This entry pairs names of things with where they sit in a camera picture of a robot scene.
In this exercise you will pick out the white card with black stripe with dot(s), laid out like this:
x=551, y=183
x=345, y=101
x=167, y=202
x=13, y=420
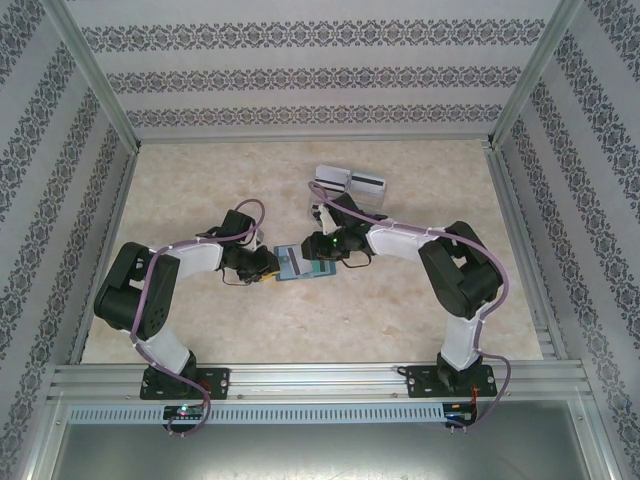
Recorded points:
x=295, y=262

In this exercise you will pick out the blue leather card holder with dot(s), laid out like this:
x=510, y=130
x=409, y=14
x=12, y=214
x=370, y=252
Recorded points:
x=320, y=270

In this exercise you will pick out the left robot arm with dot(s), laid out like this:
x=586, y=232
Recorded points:
x=195, y=260

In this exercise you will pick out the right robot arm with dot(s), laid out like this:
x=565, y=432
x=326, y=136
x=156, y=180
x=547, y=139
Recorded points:
x=400, y=240

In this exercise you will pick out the clear acrylic card stand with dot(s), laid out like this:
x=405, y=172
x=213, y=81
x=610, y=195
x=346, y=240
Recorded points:
x=365, y=205

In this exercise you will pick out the small controller circuit board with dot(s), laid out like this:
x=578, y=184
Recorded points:
x=185, y=411
x=460, y=415

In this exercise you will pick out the grey metal panel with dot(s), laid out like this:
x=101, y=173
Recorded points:
x=320, y=455

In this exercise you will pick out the aluminium front frame beam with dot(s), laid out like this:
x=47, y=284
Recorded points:
x=320, y=380

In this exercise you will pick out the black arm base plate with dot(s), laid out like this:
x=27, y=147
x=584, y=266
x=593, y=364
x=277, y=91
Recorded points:
x=420, y=382
x=215, y=382

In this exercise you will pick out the aluminium side frame rail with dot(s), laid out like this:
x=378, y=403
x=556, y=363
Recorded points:
x=525, y=250

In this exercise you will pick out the aluminium corner frame post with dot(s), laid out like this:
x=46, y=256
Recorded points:
x=95, y=70
x=530, y=75

